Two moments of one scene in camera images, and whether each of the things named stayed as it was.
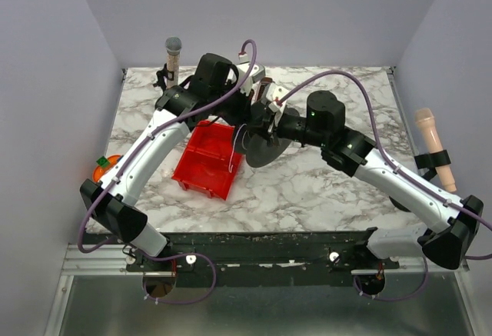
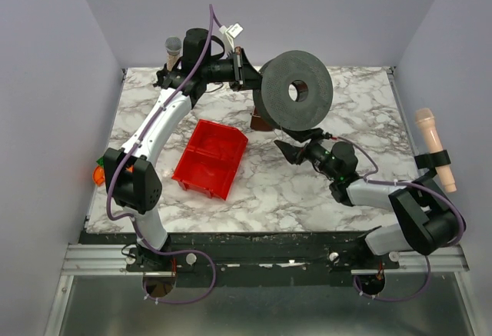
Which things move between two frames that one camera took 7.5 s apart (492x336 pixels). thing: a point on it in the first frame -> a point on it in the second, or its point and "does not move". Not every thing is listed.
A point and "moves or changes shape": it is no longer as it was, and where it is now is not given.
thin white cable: (234, 141) moves or changes shape
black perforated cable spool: (252, 144) -> (296, 91)
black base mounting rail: (293, 260) does not move
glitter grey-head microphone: (173, 46) does not move
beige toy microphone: (426, 119) does not move
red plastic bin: (211, 161) does not move
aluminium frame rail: (80, 260) does not move
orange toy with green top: (104, 165) does not move
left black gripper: (238, 102) -> (237, 69)
